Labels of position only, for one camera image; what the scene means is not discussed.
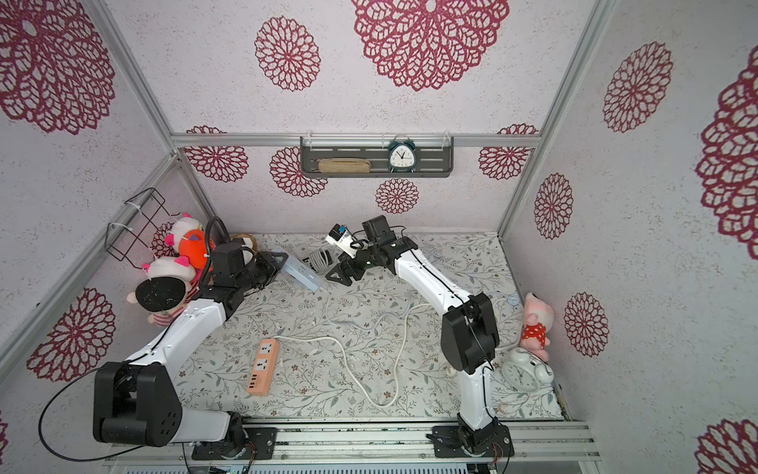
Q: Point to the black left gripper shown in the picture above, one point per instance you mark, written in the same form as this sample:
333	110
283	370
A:
265	257

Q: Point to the striped black white object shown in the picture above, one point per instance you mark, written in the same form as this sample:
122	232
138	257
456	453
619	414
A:
320	261

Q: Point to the black faced striped plush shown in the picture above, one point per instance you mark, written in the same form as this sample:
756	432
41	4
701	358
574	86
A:
169	285

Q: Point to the orange plush toy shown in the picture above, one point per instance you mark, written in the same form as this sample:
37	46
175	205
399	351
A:
192	246

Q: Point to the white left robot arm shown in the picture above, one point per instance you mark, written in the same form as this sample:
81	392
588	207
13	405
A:
135	401

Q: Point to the white pink plush toy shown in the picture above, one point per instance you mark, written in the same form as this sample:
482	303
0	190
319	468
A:
185	224

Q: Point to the pink frog plush toy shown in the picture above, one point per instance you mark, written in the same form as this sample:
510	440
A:
538	320

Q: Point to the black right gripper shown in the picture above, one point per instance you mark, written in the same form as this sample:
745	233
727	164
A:
352	269

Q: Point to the brown teddy bear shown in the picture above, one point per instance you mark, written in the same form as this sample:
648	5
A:
248	241

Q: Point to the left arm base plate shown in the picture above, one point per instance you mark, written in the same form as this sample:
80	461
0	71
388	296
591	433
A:
243	444

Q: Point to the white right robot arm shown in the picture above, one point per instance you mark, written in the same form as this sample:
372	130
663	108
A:
469	334

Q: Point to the grey wall shelf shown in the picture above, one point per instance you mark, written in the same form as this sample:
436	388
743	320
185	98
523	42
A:
435	156

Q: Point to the black wire basket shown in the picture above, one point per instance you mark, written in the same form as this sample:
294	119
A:
139	237

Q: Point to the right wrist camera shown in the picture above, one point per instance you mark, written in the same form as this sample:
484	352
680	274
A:
340	237

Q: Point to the teal alarm clock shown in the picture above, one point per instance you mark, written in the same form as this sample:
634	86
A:
402	156

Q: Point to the light blue power strip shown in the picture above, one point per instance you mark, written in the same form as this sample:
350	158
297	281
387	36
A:
303	274

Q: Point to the white alarm clock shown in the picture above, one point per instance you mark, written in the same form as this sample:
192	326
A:
526	372

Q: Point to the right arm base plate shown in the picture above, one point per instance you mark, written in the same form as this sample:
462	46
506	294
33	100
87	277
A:
459	441

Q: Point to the orange power strip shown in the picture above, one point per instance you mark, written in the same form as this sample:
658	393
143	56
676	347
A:
263	368

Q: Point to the tan pouch on shelf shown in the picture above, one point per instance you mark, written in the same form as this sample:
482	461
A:
344	166

